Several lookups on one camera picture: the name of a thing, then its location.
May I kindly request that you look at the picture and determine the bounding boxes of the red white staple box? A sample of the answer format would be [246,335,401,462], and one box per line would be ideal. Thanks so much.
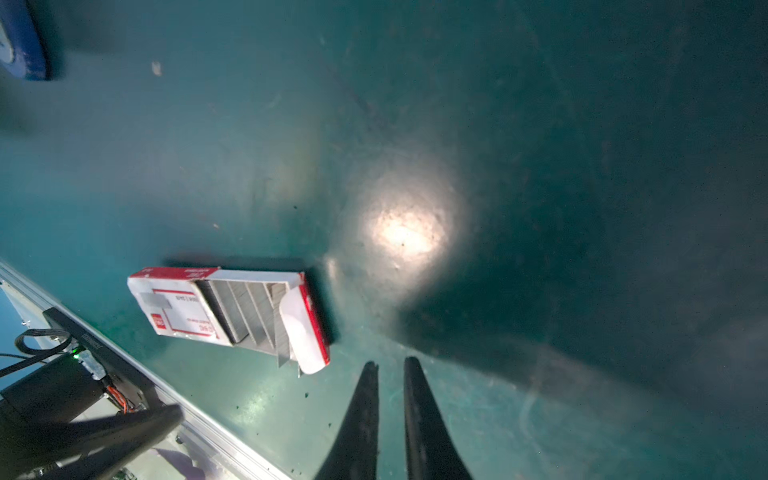
[127,267,331,375]

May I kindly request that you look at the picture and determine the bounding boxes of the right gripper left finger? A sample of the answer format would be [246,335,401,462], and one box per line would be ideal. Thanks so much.
[315,361,380,480]

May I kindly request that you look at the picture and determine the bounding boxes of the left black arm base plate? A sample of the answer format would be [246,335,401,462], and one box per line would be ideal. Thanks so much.
[43,307,163,411]

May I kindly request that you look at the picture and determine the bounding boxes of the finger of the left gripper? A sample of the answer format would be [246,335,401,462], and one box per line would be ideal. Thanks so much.
[1,405,184,479]

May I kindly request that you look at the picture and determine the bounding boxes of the aluminium front rail bed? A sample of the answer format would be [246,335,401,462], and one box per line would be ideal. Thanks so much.
[1,261,289,479]

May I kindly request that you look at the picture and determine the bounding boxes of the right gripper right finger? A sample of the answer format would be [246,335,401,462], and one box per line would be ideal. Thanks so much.
[403,357,471,479]

